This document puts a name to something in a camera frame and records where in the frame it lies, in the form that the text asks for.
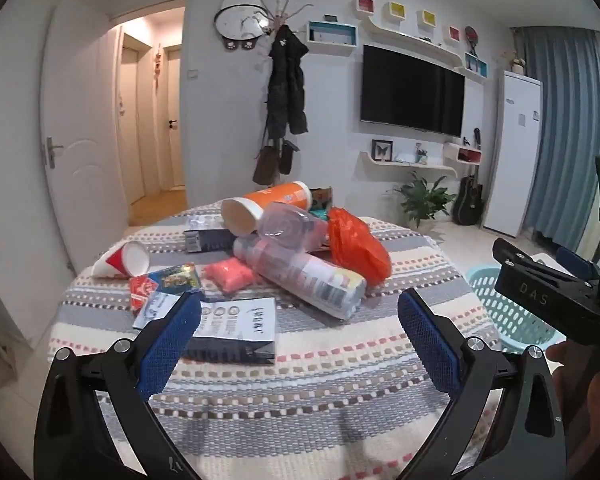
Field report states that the playing card box tiger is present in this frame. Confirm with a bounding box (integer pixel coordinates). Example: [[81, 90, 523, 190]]
[[130, 263, 201, 314]]

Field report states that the blue white milk carton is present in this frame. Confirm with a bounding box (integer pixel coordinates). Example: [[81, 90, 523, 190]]
[[183, 298, 276, 365]]

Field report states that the light blue plastic basket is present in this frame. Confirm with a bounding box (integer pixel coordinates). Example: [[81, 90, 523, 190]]
[[466, 266, 565, 353]]

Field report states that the pink tissue pack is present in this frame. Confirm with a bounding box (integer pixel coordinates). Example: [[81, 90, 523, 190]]
[[202, 257, 258, 294]]

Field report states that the red white paper cup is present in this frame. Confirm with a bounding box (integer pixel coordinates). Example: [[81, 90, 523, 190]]
[[91, 240, 150, 278]]

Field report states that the clear bottle red label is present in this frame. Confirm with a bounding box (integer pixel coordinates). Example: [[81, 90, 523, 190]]
[[233, 235, 366, 321]]

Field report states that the large orange paper cup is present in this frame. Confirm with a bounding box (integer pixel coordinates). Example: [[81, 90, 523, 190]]
[[221, 181, 312, 236]]

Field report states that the orange plastic bag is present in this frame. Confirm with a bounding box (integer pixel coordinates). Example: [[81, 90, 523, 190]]
[[327, 207, 392, 287]]

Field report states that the clear plastic bottle blue cap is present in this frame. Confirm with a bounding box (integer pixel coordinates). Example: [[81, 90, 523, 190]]
[[257, 203, 328, 252]]

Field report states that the orange teal snack wrapper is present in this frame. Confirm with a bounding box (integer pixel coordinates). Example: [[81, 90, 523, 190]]
[[309, 188, 332, 221]]

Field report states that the person's right hand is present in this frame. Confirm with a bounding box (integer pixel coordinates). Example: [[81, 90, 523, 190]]
[[546, 340, 600, 448]]

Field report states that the white leaflet on table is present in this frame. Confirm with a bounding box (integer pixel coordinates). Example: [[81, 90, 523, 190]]
[[131, 289, 182, 330]]

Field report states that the striped woven tablecloth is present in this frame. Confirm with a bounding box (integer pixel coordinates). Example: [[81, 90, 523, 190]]
[[47, 201, 504, 480]]

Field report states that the black acoustic guitar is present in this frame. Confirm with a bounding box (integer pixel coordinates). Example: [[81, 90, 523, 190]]
[[452, 128, 484, 226]]

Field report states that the potted green plant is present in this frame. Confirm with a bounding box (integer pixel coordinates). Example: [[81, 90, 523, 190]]
[[394, 171, 456, 234]]

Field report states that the blue striped curtain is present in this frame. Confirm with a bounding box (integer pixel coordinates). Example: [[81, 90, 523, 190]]
[[516, 26, 600, 259]]

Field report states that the white refrigerator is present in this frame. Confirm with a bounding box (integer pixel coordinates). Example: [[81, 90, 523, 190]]
[[482, 70, 543, 237]]

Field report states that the brown hanging bag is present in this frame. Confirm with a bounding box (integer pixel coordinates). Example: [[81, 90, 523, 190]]
[[252, 145, 279, 186]]

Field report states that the framed butterfly picture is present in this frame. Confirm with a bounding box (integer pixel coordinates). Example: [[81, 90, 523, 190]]
[[370, 140, 393, 162]]

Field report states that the white open door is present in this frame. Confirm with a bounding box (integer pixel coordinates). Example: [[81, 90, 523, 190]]
[[40, 0, 128, 272]]

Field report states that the black coat on rack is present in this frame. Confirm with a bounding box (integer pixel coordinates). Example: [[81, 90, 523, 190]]
[[266, 24, 309, 141]]

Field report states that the blue white box shelf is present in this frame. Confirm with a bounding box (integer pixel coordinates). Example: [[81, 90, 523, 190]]
[[306, 21, 358, 49]]

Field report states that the white red wall cubby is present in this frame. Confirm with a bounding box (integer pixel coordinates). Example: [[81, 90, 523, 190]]
[[443, 143, 482, 166]]

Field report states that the white curved wall shelf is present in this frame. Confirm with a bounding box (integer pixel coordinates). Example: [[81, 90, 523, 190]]
[[360, 152, 458, 178]]

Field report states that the wall mounted black television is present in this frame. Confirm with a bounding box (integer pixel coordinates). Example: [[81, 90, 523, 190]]
[[360, 44, 465, 138]]

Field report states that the round panda wall clock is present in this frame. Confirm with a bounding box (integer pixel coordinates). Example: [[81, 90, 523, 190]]
[[214, 0, 270, 51]]

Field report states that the upper white wall shelf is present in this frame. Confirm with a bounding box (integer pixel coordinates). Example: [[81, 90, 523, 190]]
[[362, 16, 489, 82]]

